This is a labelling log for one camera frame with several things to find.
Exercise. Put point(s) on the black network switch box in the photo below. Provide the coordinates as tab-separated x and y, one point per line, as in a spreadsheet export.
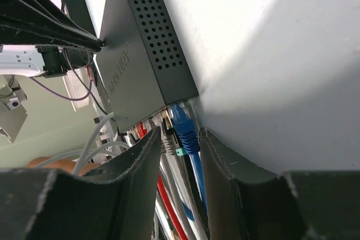
142	64

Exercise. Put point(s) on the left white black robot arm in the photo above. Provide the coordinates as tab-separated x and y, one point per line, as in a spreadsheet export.
47	61

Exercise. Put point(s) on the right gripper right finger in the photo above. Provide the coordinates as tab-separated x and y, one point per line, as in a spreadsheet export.
246	201

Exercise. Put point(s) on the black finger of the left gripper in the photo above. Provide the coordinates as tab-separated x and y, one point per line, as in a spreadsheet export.
42	23

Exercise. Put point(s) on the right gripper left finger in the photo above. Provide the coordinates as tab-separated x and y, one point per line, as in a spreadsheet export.
113	201

